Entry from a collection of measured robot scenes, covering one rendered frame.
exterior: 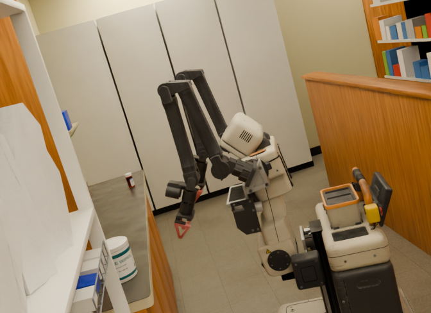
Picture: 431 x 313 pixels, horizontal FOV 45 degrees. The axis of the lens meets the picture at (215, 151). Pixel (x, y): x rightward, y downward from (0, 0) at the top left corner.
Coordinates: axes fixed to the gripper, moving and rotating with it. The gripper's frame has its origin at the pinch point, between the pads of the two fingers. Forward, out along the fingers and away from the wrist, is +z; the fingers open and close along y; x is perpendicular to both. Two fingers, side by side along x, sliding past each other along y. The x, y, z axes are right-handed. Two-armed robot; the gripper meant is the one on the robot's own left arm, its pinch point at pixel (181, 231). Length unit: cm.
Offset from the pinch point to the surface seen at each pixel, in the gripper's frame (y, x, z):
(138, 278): 24.3, -11.2, 12.0
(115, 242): 19.5, -23.7, 1.5
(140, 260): 7.5, -14.1, 13.5
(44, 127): -12, -69, -29
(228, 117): -351, 0, 18
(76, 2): -365, -187, -67
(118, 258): 25.1, -20.3, 4.9
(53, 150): -12, -64, -19
